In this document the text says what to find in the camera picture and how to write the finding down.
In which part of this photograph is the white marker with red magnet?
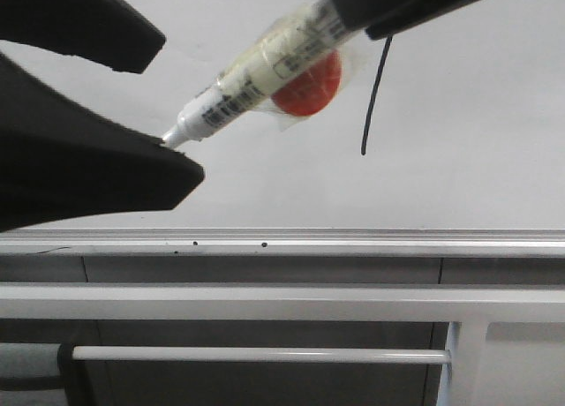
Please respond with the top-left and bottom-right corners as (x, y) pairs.
(162, 0), (353, 149)

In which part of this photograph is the white round metal rod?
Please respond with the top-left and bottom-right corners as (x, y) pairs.
(72, 346), (451, 365)

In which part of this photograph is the white metal stand crossbeam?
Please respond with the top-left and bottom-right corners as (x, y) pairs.
(1, 283), (564, 405)

